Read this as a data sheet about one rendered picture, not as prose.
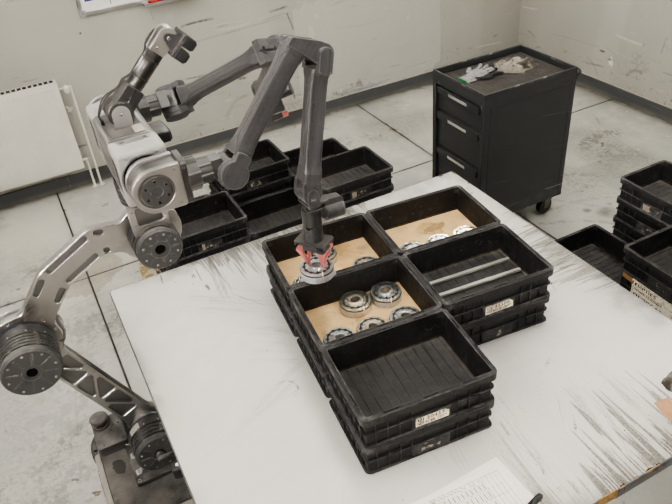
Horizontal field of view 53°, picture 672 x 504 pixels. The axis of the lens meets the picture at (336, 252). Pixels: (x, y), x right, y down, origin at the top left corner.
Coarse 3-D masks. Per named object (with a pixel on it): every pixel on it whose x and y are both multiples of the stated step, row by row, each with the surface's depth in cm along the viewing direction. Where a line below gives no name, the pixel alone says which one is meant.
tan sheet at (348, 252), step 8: (352, 240) 252; (360, 240) 251; (336, 248) 248; (344, 248) 248; (352, 248) 247; (360, 248) 247; (368, 248) 247; (344, 256) 244; (352, 256) 243; (360, 256) 243; (376, 256) 242; (280, 264) 243; (288, 264) 243; (296, 264) 242; (336, 264) 240; (344, 264) 240; (288, 272) 239; (296, 272) 238; (288, 280) 235
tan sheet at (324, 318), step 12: (408, 300) 221; (312, 312) 220; (324, 312) 220; (336, 312) 219; (372, 312) 218; (384, 312) 218; (312, 324) 216; (324, 324) 215; (336, 324) 215; (348, 324) 214
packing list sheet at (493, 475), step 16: (496, 464) 183; (464, 480) 180; (480, 480) 180; (496, 480) 179; (512, 480) 179; (432, 496) 177; (448, 496) 176; (464, 496) 176; (480, 496) 176; (496, 496) 175; (512, 496) 175; (528, 496) 175
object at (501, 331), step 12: (540, 300) 218; (504, 312) 215; (516, 312) 217; (528, 312) 221; (540, 312) 223; (468, 324) 211; (480, 324) 213; (492, 324) 217; (504, 324) 219; (516, 324) 222; (528, 324) 224; (480, 336) 218; (492, 336) 220
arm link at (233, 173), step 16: (288, 48) 169; (304, 48) 170; (272, 64) 172; (288, 64) 171; (272, 80) 171; (288, 80) 173; (256, 96) 173; (272, 96) 172; (256, 112) 172; (272, 112) 174; (240, 128) 174; (256, 128) 174; (240, 144) 173; (256, 144) 176; (240, 160) 172; (224, 176) 172; (240, 176) 174
